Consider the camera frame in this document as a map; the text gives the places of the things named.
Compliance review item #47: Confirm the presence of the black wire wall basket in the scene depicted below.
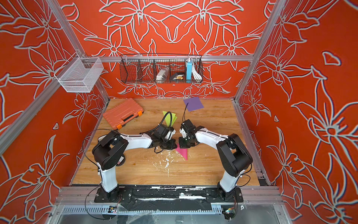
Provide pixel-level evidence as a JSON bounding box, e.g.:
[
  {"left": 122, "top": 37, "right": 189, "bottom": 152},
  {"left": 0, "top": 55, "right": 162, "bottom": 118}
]
[{"left": 119, "top": 54, "right": 204, "bottom": 84}]

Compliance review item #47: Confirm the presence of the magenta square paper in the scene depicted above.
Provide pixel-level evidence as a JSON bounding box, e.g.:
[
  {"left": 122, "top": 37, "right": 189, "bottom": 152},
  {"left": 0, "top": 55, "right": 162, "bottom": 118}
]
[{"left": 175, "top": 146, "right": 188, "bottom": 161}]

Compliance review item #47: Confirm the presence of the lime green square paper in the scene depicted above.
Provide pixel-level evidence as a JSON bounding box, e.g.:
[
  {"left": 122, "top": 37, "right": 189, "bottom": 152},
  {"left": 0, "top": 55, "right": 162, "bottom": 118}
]
[{"left": 163, "top": 111, "right": 178, "bottom": 127}]

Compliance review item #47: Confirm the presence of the clear acrylic wall bin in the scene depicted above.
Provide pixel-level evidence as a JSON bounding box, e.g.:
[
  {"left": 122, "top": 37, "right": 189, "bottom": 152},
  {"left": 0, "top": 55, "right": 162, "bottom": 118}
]
[{"left": 56, "top": 57, "right": 103, "bottom": 93}]

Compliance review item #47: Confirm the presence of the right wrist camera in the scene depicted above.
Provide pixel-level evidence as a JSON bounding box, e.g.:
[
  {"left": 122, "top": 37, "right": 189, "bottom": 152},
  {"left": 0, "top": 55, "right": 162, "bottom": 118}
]
[{"left": 180, "top": 119, "right": 196, "bottom": 138}]

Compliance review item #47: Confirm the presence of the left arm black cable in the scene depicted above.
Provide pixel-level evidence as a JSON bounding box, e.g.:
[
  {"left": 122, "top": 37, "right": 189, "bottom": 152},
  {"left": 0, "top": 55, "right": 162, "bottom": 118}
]
[{"left": 158, "top": 111, "right": 173, "bottom": 129}]

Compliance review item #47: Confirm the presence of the white cable in basket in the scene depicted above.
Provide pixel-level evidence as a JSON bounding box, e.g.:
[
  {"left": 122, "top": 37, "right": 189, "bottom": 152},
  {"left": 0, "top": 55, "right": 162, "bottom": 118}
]
[{"left": 191, "top": 65, "right": 202, "bottom": 82}]

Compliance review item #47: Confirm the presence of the clear plastic bag in basket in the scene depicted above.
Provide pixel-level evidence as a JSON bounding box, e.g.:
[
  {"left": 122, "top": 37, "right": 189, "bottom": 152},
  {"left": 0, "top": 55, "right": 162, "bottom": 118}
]
[{"left": 155, "top": 67, "right": 170, "bottom": 84}]

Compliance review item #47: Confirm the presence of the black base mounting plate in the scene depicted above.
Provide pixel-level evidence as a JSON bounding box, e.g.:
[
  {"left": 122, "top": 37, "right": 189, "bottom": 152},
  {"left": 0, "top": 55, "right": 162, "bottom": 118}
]
[{"left": 94, "top": 186, "right": 243, "bottom": 213}]

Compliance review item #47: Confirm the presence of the purple square paper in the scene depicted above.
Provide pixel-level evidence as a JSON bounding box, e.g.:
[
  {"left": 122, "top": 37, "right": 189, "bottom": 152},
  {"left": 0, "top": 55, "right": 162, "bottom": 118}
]
[{"left": 184, "top": 97, "right": 204, "bottom": 112}]

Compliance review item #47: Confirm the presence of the light blue box in basket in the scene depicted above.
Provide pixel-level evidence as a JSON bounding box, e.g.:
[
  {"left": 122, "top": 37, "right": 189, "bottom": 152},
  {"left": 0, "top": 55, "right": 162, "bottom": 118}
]
[{"left": 186, "top": 59, "right": 193, "bottom": 83}]

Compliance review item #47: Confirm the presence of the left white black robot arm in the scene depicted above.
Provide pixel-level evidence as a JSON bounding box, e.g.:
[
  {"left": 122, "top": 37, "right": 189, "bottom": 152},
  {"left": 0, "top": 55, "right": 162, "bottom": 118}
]
[{"left": 92, "top": 128, "right": 177, "bottom": 203}]

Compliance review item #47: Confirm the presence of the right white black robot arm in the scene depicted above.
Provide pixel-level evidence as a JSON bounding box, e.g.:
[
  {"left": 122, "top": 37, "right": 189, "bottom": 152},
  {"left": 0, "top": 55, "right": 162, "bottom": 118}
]
[{"left": 179, "top": 127, "right": 253, "bottom": 201}]

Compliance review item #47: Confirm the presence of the small black box in basket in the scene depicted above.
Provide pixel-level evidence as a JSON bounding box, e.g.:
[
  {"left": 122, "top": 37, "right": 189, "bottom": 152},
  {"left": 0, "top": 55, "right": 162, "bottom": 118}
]
[{"left": 170, "top": 72, "right": 186, "bottom": 81}]

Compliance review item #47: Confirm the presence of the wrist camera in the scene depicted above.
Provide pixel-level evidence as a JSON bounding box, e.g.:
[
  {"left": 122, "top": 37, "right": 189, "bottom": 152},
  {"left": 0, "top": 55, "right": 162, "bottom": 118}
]
[
  {"left": 153, "top": 125, "right": 176, "bottom": 141},
  {"left": 180, "top": 119, "right": 196, "bottom": 138}
]

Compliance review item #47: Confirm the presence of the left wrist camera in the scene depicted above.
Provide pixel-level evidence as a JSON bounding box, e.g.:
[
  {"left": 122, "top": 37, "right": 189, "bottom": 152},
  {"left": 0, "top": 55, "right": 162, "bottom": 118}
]
[{"left": 153, "top": 125, "right": 176, "bottom": 141}]

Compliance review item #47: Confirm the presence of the orange plastic tool case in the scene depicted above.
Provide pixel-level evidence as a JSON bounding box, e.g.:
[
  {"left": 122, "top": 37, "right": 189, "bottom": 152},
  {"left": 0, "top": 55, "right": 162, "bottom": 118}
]
[{"left": 103, "top": 98, "right": 144, "bottom": 130}]

